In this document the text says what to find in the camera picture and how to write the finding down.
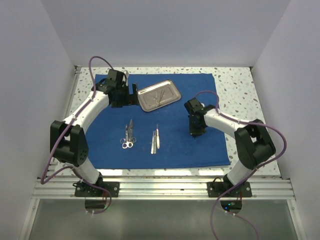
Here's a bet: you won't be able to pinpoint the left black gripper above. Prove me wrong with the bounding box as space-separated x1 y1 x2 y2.
111 82 139 108

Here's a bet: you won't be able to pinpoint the steel instrument tray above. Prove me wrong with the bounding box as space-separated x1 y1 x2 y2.
137 79 182 112

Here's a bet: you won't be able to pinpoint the blue surgical cloth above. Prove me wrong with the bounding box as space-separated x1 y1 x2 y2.
85 73 230 169

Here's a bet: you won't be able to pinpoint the steel surgical scissors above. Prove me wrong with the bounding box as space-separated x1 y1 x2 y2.
126 119 137 144

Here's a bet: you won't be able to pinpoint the short steel scissors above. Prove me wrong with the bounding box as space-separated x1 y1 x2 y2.
122 125 134 149

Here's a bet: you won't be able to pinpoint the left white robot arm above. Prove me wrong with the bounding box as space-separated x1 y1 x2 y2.
50 69 138 197

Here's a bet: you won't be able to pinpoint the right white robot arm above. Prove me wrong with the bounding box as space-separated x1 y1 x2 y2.
184 97 276 197

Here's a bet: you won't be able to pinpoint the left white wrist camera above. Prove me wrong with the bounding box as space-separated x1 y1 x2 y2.
123 70 129 78

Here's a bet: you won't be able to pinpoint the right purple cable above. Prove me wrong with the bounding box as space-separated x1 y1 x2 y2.
209 90 287 240

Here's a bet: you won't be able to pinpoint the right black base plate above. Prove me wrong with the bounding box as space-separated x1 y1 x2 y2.
206 181 253 198

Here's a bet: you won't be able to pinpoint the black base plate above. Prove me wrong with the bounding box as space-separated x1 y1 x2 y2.
206 181 253 198
72 181 120 198

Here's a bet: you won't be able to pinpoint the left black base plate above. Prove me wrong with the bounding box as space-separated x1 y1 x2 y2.
72 181 120 198

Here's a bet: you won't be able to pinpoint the aluminium rail frame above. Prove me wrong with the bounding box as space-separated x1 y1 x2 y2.
19 65 307 240

